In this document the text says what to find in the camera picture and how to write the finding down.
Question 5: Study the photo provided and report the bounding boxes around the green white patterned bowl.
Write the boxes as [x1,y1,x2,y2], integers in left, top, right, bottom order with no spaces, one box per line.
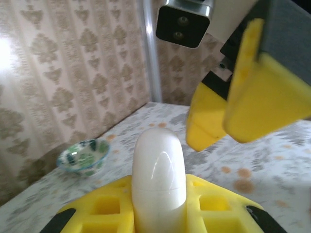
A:
[56,138,111,177]

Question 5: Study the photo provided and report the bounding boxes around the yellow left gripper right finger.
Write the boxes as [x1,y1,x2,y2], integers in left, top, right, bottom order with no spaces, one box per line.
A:
[185,173,290,233]

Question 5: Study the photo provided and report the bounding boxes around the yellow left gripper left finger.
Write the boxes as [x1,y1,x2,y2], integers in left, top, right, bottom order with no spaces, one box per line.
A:
[40,175,136,233]

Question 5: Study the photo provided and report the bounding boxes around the aluminium frame corner post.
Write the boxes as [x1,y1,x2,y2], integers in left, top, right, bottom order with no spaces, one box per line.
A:
[141,0,163,103]

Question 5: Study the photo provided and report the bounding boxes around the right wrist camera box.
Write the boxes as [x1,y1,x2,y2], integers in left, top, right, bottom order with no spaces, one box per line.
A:
[155,0,216,49]

